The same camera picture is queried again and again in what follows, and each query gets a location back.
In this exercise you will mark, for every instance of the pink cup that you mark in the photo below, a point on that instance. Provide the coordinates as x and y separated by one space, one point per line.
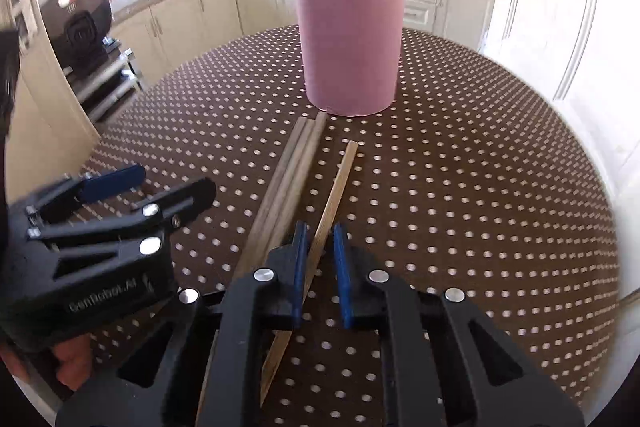
350 47

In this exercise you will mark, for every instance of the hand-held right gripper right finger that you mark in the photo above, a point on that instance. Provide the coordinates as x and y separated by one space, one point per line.
342 277

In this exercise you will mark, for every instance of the wooden chopstick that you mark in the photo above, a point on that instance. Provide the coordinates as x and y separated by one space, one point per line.
289 177
340 182
280 167
304 162

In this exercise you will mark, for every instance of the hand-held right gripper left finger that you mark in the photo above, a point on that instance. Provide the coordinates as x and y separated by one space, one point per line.
300 267

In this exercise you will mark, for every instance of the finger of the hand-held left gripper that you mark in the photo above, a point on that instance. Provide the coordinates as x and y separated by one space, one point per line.
125 252
115 182

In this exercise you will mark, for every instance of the brown dotted tablecloth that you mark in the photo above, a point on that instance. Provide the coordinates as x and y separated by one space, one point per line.
475 207

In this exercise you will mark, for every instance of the white door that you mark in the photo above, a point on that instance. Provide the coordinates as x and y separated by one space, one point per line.
575 7

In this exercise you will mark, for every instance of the person's left hand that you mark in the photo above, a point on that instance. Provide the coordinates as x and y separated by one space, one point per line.
70 364

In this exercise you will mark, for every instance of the cream base cabinet run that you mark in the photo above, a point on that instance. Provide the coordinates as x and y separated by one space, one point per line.
215 12

